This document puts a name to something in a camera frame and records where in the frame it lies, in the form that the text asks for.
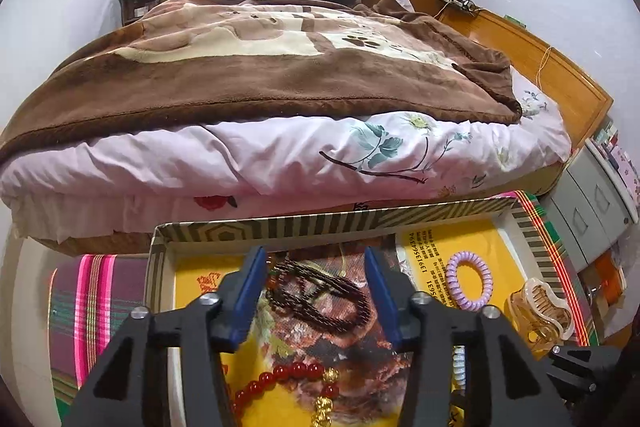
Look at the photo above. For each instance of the pile of paper cartons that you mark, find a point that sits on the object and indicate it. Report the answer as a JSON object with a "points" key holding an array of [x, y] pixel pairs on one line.
{"points": [[620, 157]]}

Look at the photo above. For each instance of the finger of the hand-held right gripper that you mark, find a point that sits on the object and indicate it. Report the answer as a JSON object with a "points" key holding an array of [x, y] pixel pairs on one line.
{"points": [[575, 394], [585, 359]]}

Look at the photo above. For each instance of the wooden bed headboard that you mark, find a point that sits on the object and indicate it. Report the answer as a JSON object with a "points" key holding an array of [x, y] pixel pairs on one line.
{"points": [[565, 67]]}

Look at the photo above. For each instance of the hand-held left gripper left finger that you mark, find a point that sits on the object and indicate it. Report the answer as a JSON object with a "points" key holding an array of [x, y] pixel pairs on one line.
{"points": [[247, 302]]}

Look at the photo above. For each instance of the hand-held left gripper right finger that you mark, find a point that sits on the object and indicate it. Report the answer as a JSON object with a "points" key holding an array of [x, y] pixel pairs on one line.
{"points": [[382, 302]]}

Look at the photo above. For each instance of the striped cardboard box tray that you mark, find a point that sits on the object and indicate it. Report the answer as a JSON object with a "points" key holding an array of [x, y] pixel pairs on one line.
{"points": [[500, 249]]}

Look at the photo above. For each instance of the cream amber hair claw clip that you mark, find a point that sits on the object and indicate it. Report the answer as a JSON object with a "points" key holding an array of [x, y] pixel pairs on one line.
{"points": [[545, 307]]}

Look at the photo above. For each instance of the pink green plaid tablecloth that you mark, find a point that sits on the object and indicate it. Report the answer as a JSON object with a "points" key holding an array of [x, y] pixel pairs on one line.
{"points": [[100, 307]]}

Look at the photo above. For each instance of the orange cardboard box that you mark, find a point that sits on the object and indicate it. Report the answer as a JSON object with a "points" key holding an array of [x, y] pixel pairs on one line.
{"points": [[607, 287]]}

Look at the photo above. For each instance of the brown paw print blanket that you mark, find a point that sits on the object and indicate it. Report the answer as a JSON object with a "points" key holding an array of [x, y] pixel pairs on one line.
{"points": [[250, 82]]}

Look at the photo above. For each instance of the grey drawer nightstand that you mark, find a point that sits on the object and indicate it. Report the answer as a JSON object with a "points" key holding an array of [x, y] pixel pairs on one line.
{"points": [[590, 207]]}

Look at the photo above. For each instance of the power strip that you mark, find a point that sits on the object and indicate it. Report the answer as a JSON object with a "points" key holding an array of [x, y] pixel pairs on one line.
{"points": [[457, 2]]}

